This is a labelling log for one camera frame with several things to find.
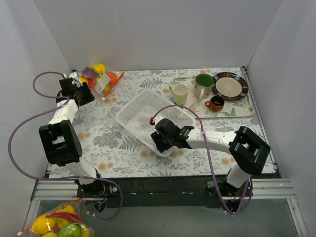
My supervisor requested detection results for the zip bag of fake fruit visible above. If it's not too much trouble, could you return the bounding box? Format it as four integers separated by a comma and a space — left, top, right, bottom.
79, 64, 125, 101

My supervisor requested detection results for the white plastic basket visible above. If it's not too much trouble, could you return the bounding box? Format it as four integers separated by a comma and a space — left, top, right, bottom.
115, 89, 196, 157

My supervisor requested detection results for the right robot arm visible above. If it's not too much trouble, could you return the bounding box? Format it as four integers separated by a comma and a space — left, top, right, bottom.
150, 116, 271, 196

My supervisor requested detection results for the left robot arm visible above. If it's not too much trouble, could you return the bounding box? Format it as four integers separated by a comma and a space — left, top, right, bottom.
39, 73, 105, 198

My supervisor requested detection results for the cream mug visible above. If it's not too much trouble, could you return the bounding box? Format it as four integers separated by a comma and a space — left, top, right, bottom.
169, 83, 188, 106

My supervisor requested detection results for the small brown cup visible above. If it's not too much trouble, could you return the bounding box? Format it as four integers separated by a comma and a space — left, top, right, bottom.
204, 96, 225, 112

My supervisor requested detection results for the green inside floral mug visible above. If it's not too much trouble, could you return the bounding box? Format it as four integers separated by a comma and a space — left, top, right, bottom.
193, 74, 214, 102

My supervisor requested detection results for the floral serving tray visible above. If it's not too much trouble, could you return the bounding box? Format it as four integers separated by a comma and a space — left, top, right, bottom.
170, 72, 254, 118

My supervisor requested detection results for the striped rim plate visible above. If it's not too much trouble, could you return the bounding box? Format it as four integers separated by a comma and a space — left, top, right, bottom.
212, 72, 249, 101

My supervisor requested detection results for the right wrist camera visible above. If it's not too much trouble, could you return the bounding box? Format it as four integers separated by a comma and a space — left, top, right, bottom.
150, 116, 163, 125

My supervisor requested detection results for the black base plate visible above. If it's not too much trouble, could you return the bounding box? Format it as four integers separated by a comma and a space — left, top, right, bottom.
44, 170, 282, 209

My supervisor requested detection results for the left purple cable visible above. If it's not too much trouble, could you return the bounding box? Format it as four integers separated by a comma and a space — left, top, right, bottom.
7, 71, 123, 220

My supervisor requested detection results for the purple cable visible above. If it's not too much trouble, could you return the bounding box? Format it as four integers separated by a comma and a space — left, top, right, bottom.
149, 104, 253, 216
7, 71, 123, 220

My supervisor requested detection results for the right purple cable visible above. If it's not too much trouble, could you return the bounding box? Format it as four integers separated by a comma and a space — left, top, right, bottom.
149, 104, 253, 216

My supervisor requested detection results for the aluminium front rail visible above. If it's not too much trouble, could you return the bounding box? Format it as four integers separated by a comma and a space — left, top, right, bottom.
31, 179, 296, 200

